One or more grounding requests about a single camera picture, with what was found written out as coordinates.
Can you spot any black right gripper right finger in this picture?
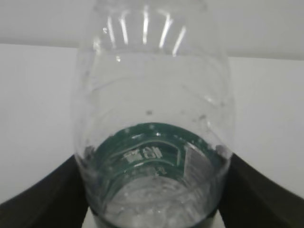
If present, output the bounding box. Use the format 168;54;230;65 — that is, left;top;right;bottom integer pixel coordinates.
219;154;304;228

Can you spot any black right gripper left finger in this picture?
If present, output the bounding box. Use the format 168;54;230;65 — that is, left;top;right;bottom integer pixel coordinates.
0;156;88;228

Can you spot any clear water bottle green label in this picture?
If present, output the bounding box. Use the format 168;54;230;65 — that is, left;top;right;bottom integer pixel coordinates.
71;0;235;228

